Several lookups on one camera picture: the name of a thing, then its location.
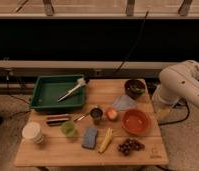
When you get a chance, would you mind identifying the yellow banana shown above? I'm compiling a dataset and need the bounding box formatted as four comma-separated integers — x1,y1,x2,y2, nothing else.
98,128,113,153

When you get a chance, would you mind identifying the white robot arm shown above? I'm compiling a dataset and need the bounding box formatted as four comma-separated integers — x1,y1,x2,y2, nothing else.
152,60,199,111

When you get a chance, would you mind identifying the green plastic tray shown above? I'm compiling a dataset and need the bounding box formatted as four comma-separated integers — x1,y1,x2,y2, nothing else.
30,74,86,114

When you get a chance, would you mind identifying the white dish brush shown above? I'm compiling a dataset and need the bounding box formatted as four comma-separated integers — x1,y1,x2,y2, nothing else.
57,78,86,102

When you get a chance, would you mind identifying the small dark cup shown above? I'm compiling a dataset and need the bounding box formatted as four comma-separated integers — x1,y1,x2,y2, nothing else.
90,108,103,124

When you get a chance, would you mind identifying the grey folded cloth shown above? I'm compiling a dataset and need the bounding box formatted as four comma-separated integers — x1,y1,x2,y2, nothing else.
111,94,136,111

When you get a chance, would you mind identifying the red apple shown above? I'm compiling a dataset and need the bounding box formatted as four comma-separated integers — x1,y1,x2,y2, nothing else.
105,107,118,121

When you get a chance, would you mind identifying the small metal utensil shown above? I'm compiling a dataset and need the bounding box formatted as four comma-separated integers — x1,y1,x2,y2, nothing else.
74,113,89,122

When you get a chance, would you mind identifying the dark bowl with greens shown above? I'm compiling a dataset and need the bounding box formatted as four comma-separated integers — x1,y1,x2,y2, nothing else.
124,79,145,99

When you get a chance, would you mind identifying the blue sponge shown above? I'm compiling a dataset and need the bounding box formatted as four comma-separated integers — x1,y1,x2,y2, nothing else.
81,127,98,149

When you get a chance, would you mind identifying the orange bowl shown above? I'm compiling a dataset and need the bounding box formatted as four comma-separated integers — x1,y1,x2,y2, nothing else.
121,109,151,136

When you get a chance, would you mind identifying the green cup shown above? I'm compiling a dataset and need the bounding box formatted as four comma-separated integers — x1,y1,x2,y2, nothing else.
61,121,76,138

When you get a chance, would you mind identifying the bunch of dark grapes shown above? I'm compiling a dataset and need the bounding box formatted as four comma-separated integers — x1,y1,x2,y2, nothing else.
117,138,145,156

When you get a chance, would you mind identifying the white lidded container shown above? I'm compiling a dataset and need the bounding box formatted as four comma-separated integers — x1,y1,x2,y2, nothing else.
22,122,44,144

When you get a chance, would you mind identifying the black hanging cable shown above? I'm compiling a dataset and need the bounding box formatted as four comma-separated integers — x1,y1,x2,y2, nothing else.
112,10,150,76

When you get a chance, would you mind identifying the black floor cable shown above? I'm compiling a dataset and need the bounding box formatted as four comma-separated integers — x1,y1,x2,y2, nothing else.
158,98,190,127

